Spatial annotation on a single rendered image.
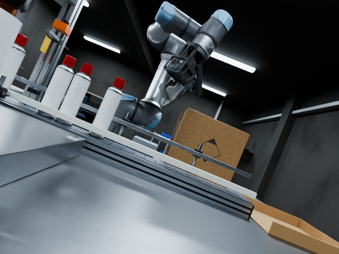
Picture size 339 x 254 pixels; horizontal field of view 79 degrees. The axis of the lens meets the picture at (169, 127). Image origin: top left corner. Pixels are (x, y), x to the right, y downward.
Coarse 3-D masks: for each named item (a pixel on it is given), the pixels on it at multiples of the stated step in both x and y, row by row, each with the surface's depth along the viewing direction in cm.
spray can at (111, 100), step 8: (120, 80) 66; (112, 88) 65; (120, 88) 66; (104, 96) 66; (112, 96) 65; (120, 96) 66; (104, 104) 65; (112, 104) 65; (104, 112) 64; (112, 112) 66; (96, 120) 64; (104, 120) 65; (104, 128) 65; (96, 136) 64
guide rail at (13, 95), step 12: (12, 96) 60; (24, 96) 61; (36, 108) 61; (48, 108) 61; (72, 120) 62; (96, 132) 62; (108, 132) 63; (132, 144) 63; (156, 156) 64; (168, 156) 65; (192, 168) 65; (216, 180) 65; (240, 192) 66; (252, 192) 66
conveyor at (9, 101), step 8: (16, 104) 63; (32, 112) 61; (72, 128) 63; (80, 128) 70; (88, 136) 62; (112, 144) 65; (128, 152) 63; (136, 152) 69; (152, 160) 67; (168, 168) 65; (176, 168) 71; (192, 176) 69; (208, 184) 66; (216, 184) 74; (224, 192) 66; (232, 192) 72; (248, 200) 69
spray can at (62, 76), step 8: (64, 64) 64; (72, 64) 65; (56, 72) 63; (64, 72) 63; (72, 72) 65; (56, 80) 63; (64, 80) 64; (48, 88) 63; (56, 88) 63; (64, 88) 64; (48, 96) 63; (56, 96) 63; (48, 104) 63; (56, 104) 64; (40, 112) 62
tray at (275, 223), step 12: (264, 204) 84; (252, 216) 70; (264, 216) 78; (276, 216) 85; (288, 216) 85; (264, 228) 61; (276, 228) 58; (288, 228) 58; (300, 228) 83; (312, 228) 78; (288, 240) 58; (300, 240) 58; (312, 240) 59; (324, 240) 72; (324, 252) 59; (336, 252) 59
